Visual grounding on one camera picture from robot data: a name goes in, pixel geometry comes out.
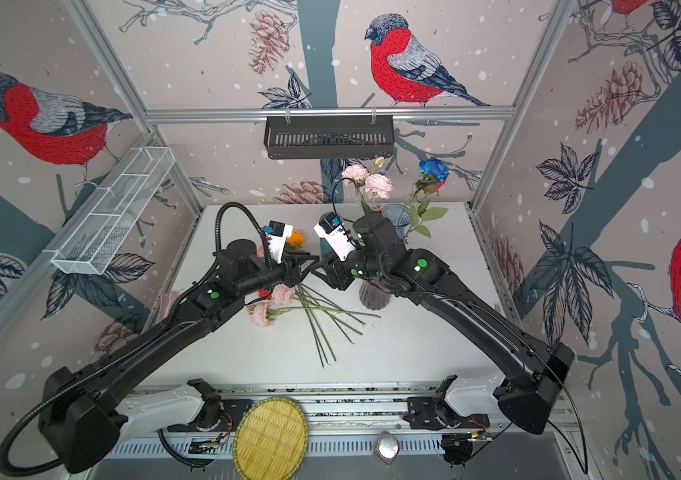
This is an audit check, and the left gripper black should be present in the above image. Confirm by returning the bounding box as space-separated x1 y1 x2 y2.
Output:
236 248 320 299

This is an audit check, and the pink carnation bunch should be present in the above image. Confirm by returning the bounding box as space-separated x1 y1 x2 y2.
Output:
246 284 378 327
341 156 393 214

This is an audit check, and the blue artificial rose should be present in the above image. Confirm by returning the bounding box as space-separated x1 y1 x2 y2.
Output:
404 157 449 208

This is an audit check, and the pink grey glass vase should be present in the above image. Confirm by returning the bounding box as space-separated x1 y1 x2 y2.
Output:
358 280 390 311

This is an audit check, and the red artificial rose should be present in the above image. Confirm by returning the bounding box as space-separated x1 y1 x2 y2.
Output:
408 176 448 238

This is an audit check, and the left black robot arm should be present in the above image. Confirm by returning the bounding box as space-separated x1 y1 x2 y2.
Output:
0 239 320 477

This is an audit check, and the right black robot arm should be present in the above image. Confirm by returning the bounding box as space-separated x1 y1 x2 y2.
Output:
312 212 574 435

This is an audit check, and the teal ceramic vase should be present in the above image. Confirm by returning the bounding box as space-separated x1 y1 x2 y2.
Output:
314 212 340 252

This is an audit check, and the blue purple glass vase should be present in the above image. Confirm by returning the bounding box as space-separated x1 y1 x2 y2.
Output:
381 204 410 240

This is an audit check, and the orange artificial rose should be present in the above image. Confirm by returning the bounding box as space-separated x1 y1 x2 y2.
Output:
286 230 306 249

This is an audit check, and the black hanging basket shelf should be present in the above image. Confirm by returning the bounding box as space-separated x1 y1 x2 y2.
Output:
264 115 394 160

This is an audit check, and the yellow woven bamboo tray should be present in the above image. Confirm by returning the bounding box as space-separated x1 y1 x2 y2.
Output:
232 397 308 480

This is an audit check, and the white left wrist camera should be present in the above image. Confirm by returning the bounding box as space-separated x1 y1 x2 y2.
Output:
264 220 294 264

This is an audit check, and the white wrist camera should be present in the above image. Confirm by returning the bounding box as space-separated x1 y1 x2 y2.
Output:
332 215 356 261
264 220 294 264

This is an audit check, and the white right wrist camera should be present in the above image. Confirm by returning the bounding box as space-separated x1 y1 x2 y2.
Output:
332 215 356 261

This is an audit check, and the white wire mesh basket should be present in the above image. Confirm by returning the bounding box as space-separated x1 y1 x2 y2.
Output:
52 146 176 275

